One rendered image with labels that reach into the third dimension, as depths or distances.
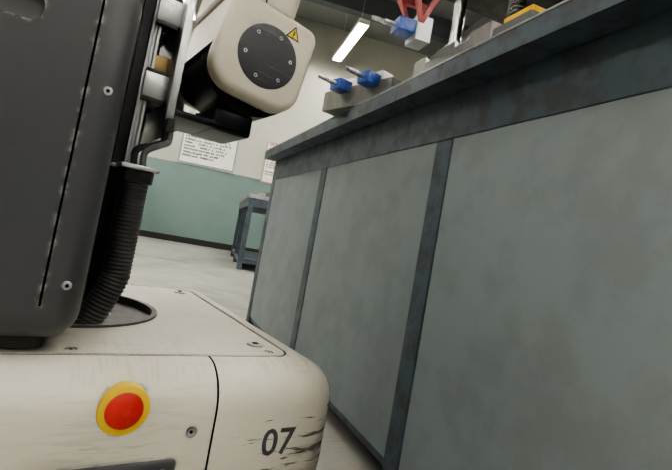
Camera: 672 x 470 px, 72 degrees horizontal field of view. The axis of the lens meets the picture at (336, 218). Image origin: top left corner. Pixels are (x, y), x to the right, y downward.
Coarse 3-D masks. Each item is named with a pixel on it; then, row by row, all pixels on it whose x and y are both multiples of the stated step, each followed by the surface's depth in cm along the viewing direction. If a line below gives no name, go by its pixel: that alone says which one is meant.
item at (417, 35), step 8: (376, 16) 97; (400, 16) 97; (416, 16) 99; (392, 24) 98; (400, 24) 97; (408, 24) 98; (416, 24) 98; (424, 24) 98; (432, 24) 99; (392, 32) 100; (400, 32) 99; (408, 32) 98; (416, 32) 98; (424, 32) 98; (408, 40) 101; (416, 40) 98; (424, 40) 98; (416, 48) 102
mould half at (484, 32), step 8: (488, 24) 84; (496, 24) 83; (472, 32) 88; (480, 32) 85; (488, 32) 83; (472, 40) 87; (480, 40) 85; (448, 48) 94; (456, 48) 92; (464, 48) 89; (440, 56) 97; (448, 56) 94; (416, 64) 106; (424, 64) 102; (432, 64) 99; (416, 72) 105
